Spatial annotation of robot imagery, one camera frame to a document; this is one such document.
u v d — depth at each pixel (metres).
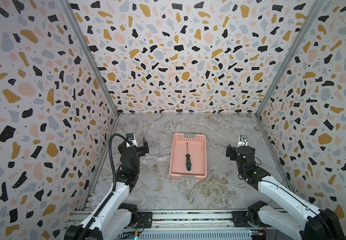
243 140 0.70
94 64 0.90
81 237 0.37
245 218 0.73
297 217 0.42
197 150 1.00
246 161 0.61
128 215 0.61
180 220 0.75
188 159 0.95
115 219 0.56
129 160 0.58
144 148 0.76
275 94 1.06
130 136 0.66
